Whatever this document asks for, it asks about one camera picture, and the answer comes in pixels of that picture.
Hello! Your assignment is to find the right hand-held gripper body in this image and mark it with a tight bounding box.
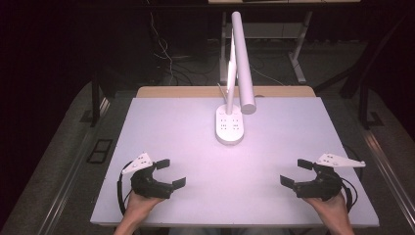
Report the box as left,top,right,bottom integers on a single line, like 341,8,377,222
292,153,367,202

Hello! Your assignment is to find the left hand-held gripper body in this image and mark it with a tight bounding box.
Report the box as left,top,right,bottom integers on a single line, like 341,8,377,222
121,152,173,200

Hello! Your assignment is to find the person's right hand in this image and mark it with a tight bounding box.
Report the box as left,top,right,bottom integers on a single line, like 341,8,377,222
302,191,349,227

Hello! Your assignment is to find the person's left hand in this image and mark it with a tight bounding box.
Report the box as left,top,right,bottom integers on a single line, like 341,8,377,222
124,189,166,227

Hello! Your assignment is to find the black metal stand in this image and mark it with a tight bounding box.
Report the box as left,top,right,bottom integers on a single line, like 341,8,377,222
90,70,111,128
313,13,415,131

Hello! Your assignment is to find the white desk lamp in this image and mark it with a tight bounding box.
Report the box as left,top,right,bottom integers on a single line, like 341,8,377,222
214,11,257,147

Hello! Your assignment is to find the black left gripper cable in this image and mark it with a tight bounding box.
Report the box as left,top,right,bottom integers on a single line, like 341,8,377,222
116,161,135,217

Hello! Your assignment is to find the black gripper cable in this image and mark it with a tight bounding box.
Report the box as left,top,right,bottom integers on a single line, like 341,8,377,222
116,161,135,217
339,143,364,213

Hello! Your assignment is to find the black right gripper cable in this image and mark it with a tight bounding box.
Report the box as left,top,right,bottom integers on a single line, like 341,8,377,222
339,143,364,213

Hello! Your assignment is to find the black floor frame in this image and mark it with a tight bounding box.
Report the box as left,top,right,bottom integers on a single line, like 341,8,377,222
85,138,114,165

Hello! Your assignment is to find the metal floor rail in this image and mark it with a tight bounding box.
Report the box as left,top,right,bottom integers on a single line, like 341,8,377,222
34,96,112,235
361,128,415,229

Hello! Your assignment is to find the white lamp cable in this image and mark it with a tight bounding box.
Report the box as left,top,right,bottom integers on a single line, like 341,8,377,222
216,82,229,101

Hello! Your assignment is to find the white metal desk frame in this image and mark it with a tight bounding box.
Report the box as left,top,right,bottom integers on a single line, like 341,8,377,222
219,11,313,86

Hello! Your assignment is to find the white cable on floor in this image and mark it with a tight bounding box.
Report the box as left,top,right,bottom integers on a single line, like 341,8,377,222
148,0,175,86

